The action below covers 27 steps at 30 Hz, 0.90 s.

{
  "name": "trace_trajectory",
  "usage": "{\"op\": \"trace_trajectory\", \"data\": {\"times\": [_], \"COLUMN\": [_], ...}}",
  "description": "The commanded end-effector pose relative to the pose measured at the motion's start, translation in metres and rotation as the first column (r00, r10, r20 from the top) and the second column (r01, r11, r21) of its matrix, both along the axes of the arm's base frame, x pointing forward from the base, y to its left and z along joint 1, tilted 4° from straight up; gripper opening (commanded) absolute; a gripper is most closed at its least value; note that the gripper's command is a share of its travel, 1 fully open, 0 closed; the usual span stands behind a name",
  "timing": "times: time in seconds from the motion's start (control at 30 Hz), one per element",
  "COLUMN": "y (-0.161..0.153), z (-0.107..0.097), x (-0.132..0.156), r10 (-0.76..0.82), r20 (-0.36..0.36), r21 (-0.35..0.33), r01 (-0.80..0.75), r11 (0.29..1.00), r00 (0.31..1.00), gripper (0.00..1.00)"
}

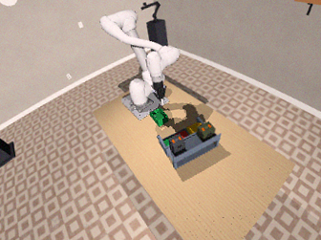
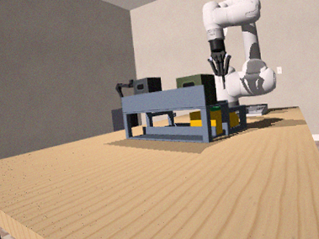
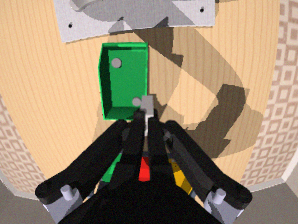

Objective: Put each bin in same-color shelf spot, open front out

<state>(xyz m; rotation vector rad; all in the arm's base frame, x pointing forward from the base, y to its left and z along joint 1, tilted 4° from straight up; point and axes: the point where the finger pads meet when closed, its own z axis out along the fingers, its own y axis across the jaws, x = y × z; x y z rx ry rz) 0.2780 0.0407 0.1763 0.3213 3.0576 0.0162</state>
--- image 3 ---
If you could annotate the grey metal disc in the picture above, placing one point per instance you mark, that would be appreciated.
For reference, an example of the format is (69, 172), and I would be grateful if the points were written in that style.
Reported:
(116, 62)
(136, 101)

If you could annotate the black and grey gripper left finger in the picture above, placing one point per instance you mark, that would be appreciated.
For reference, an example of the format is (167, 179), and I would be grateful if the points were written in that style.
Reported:
(59, 194)

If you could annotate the yellow bin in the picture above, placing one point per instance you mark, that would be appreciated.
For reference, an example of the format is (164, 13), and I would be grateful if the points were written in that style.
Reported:
(181, 180)

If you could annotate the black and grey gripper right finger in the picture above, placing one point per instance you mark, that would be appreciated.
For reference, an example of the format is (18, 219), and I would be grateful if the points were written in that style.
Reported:
(227, 198)

